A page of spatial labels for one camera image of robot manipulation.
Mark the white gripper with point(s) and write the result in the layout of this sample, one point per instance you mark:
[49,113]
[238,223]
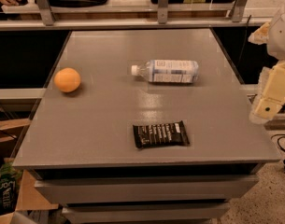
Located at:
[280,36]

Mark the black rxbar chocolate wrapper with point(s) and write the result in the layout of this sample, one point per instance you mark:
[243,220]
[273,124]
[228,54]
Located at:
[160,135]

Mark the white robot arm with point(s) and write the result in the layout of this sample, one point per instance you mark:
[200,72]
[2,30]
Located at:
[272,34]

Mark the clear plastic water bottle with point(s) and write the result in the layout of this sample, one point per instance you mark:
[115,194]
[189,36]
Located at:
[167,71]

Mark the grey drawer cabinet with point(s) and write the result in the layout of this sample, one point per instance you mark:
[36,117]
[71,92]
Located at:
[81,148]

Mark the orange fruit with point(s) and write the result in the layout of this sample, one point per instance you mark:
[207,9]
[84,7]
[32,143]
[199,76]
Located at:
[67,80]

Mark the brown cardboard box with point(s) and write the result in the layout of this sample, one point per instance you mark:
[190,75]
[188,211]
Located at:
[20,202]

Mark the black computer mouse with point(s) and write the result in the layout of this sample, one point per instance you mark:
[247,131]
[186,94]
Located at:
[22,2]

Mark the green snack bag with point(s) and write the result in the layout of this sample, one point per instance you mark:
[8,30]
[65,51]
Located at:
[10,181]

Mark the grey metal frame post right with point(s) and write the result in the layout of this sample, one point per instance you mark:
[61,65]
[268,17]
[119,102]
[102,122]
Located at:
[237,11]

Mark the grey metal frame post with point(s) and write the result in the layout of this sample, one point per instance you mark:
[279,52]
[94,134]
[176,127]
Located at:
[237,11]
[45,12]
[162,11]

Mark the grey metal frame post middle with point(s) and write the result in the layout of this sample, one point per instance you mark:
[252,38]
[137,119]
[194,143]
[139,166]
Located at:
[162,11]

